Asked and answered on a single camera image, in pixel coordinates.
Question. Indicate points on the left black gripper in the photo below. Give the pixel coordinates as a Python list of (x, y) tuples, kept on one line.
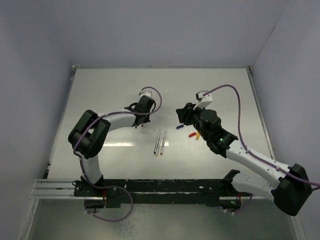
[(146, 119)]

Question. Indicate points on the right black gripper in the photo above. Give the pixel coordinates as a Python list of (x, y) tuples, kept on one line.
[(185, 114)]

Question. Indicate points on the blue pen cap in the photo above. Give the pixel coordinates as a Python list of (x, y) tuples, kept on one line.
[(179, 126)]

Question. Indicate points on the blue whiteboard marker pen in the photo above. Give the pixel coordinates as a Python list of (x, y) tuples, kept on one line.
[(157, 142)]

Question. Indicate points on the yellow whiteboard marker pen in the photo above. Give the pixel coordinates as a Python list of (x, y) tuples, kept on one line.
[(158, 144)]

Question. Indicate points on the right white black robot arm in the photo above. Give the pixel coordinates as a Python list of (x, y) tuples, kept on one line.
[(287, 186)]

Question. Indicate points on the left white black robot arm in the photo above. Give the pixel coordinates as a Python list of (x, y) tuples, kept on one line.
[(89, 134)]

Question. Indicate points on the red whiteboard marker pen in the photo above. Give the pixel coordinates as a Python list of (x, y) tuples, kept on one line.
[(163, 143)]

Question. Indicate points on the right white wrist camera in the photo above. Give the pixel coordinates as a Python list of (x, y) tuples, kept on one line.
[(204, 99)]

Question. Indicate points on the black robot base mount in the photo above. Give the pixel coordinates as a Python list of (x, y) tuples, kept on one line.
[(112, 193)]

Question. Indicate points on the aluminium frame rail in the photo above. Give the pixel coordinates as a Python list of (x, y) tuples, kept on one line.
[(51, 189)]

